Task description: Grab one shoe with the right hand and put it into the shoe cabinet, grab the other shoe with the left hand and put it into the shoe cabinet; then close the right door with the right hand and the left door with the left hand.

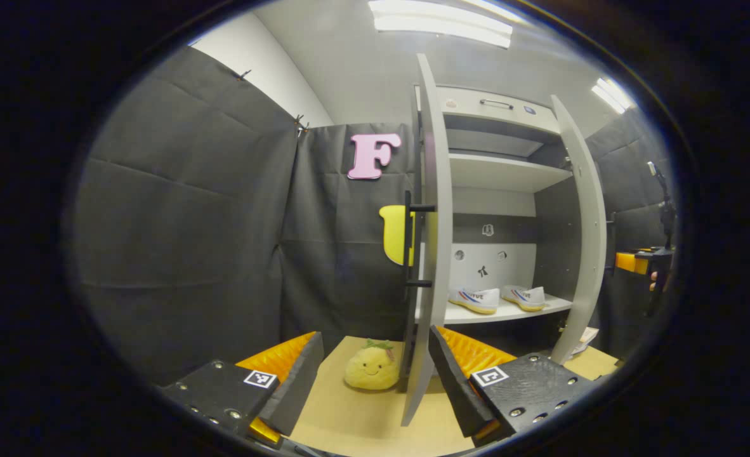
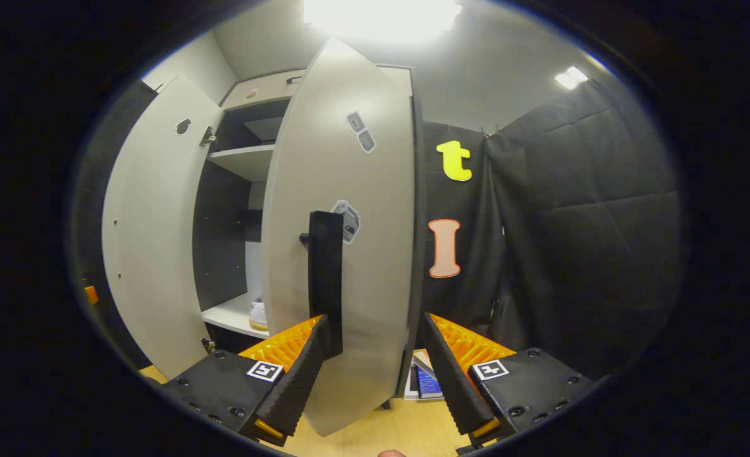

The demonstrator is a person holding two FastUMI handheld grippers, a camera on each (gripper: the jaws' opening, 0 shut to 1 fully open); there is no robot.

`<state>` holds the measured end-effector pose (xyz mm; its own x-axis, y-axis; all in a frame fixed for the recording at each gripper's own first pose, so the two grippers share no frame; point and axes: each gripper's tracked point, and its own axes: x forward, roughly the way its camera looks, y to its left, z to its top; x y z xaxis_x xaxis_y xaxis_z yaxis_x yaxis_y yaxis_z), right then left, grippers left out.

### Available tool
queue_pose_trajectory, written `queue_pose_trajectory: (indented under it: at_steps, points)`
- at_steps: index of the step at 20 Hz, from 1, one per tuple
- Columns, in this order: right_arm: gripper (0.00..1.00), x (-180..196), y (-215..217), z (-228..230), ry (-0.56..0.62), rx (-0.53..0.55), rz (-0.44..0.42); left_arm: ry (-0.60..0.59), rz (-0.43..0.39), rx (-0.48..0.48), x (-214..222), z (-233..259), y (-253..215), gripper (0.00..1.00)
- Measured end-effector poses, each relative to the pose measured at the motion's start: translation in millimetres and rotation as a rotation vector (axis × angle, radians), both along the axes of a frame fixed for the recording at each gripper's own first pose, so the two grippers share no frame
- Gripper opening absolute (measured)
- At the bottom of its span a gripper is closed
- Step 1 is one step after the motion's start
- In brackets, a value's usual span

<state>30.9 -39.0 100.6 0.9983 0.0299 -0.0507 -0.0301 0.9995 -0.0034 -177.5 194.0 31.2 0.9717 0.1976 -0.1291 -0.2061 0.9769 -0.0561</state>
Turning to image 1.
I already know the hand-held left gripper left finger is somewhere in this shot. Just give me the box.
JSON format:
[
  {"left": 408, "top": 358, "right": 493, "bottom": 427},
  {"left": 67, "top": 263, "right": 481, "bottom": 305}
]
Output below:
[{"left": 159, "top": 331, "right": 325, "bottom": 448}]

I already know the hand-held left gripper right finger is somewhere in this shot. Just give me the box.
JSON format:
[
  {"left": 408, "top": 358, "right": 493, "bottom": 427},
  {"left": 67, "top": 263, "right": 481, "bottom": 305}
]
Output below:
[{"left": 428, "top": 326, "right": 595, "bottom": 446}]

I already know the white shoe cabinet door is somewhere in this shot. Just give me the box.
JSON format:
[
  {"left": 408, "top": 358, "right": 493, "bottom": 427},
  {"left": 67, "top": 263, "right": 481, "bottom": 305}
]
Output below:
[
  {"left": 400, "top": 54, "right": 455, "bottom": 427},
  {"left": 549, "top": 95, "right": 608, "bottom": 366}
]

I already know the white canvas shoe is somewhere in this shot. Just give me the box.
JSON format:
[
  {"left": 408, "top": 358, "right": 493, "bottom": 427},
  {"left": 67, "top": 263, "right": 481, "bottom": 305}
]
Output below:
[
  {"left": 501, "top": 285, "right": 546, "bottom": 312},
  {"left": 448, "top": 287, "right": 501, "bottom": 315}
]

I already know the white shoe cabinet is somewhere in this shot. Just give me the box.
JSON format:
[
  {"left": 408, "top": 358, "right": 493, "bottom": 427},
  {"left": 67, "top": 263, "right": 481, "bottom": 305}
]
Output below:
[{"left": 413, "top": 83, "right": 604, "bottom": 356}]

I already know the yellow plush toy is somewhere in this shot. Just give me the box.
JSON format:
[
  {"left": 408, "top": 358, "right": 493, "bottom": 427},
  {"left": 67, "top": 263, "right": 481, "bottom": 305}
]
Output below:
[{"left": 343, "top": 338, "right": 402, "bottom": 391}]

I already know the black backdrop cloth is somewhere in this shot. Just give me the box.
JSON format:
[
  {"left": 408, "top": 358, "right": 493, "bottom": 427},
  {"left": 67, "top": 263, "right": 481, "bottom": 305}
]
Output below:
[
  {"left": 70, "top": 44, "right": 428, "bottom": 388},
  {"left": 583, "top": 108, "right": 675, "bottom": 359}
]

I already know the white paper sheet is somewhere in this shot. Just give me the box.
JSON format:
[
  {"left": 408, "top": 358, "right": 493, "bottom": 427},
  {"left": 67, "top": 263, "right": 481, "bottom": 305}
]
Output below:
[{"left": 569, "top": 326, "right": 600, "bottom": 355}]

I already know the small ceiling light panel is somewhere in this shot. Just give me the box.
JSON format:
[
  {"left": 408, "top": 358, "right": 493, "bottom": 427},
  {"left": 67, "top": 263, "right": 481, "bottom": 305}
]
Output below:
[{"left": 591, "top": 77, "right": 636, "bottom": 115}]

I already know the large ceiling light panel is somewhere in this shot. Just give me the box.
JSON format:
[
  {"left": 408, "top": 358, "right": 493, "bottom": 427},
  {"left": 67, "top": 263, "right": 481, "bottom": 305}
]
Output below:
[{"left": 369, "top": 0, "right": 514, "bottom": 50}]

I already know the black door handle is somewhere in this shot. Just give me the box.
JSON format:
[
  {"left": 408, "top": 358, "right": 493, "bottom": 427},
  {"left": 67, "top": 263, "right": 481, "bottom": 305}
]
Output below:
[{"left": 402, "top": 190, "right": 437, "bottom": 300}]

